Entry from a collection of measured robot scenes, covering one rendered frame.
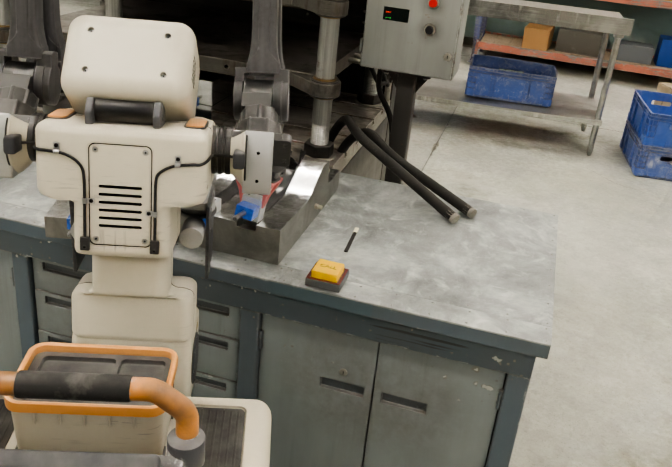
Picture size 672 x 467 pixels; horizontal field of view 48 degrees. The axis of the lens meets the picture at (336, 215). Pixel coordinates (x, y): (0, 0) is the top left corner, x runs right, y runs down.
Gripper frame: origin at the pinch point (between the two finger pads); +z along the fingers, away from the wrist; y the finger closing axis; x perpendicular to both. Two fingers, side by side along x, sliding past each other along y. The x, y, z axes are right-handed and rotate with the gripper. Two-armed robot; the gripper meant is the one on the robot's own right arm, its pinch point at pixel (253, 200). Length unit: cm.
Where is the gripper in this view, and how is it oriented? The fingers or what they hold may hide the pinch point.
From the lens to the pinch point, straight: 173.0
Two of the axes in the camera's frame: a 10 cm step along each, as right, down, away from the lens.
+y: -9.3, -3.2, 1.7
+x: -2.6, 2.6, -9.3
